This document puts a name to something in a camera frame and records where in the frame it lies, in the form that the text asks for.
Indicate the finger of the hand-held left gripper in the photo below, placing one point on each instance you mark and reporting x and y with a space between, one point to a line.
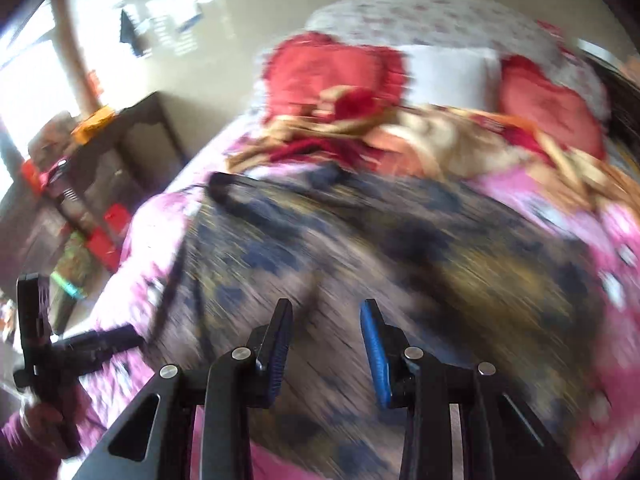
100 345

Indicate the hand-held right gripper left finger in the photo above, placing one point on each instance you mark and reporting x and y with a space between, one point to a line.
277 360

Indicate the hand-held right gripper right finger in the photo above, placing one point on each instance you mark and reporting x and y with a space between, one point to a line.
376 360

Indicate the blue brown patterned garment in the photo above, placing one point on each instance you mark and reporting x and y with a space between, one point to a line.
375 240

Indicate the person's left forearm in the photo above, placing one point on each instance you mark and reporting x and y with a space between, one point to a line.
22 457

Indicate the person's left hand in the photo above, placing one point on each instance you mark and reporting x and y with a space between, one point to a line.
40 425

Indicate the red box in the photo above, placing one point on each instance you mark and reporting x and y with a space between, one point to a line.
116 217
102 250

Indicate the pink printed bed sheet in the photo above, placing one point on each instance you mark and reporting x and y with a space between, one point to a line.
145 230

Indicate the orange packet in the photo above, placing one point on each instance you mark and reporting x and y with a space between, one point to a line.
92 125

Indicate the dark wooden cabinet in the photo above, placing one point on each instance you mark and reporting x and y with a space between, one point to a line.
140 130

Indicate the gold red satin quilt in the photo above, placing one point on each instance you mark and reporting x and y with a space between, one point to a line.
450 135

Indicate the white pillow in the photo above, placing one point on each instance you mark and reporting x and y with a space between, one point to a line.
445 75

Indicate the red heart pillow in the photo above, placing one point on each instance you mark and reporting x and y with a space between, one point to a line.
320 67
545 100

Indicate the dark hanging cloth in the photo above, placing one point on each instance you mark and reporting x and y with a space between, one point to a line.
130 32

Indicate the floral quilt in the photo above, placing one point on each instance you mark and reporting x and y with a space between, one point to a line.
425 15

